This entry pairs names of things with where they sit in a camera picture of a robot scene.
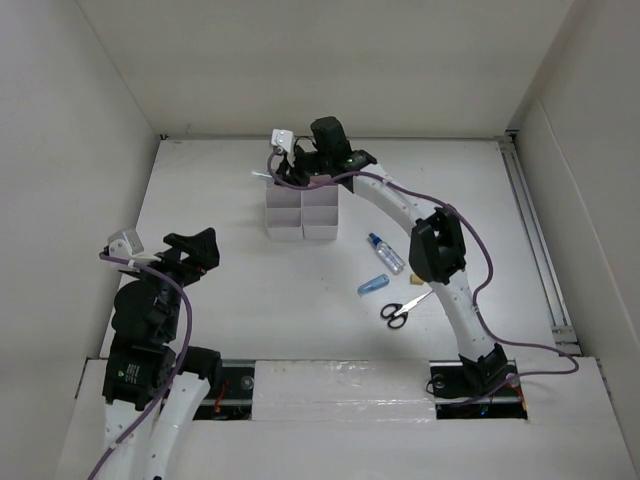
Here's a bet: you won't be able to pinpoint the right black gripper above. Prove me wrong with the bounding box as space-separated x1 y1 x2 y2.
274 145 331 190

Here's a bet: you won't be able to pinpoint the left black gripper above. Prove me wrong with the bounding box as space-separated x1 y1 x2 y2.
127 226 219 338

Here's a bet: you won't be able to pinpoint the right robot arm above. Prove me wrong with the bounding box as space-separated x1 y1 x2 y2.
267 116 508 396

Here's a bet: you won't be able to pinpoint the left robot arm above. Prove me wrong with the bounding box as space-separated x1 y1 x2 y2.
89 228 223 479

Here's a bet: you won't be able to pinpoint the white right organizer container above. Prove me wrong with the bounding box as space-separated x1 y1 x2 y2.
301 175 339 241

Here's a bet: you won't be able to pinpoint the white organizer container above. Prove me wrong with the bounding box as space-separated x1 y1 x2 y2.
265 184 304 242
301 175 339 241

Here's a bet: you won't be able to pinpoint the white left organizer container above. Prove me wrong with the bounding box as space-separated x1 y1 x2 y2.
265 184 304 242

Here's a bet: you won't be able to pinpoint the blue cap spray bottle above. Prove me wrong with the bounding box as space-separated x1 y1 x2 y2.
368 233 406 275

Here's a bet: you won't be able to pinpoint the blue correction tape dispenser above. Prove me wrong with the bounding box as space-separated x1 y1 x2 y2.
357 274 390 296

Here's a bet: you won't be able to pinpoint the yellow eraser cube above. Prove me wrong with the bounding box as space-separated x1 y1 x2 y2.
409 274 424 285

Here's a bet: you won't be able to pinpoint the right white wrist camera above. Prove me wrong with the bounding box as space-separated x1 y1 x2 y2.
270 129 295 154

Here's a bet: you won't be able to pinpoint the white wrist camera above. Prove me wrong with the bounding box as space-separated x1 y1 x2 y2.
270 129 295 154
104 228 160 264

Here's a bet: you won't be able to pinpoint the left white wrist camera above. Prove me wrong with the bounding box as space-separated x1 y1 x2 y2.
104 228 160 264

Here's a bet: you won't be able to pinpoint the black handled scissors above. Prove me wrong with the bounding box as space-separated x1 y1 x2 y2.
380 291 433 330

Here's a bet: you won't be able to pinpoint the aluminium rail strip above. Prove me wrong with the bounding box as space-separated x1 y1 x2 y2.
497 130 582 356

